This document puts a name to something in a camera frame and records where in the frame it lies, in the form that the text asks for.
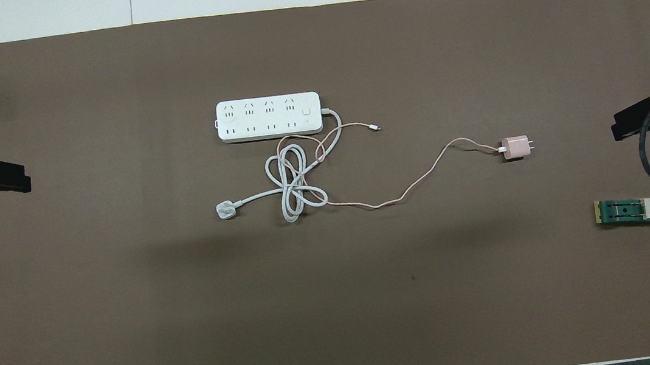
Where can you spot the pink charger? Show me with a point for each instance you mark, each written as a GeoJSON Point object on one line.
{"type": "Point", "coordinates": [516, 148]}

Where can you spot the brown table mat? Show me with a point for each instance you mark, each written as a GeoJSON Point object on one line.
{"type": "Point", "coordinates": [375, 299]}

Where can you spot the white power strip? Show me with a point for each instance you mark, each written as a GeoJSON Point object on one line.
{"type": "Point", "coordinates": [269, 119]}

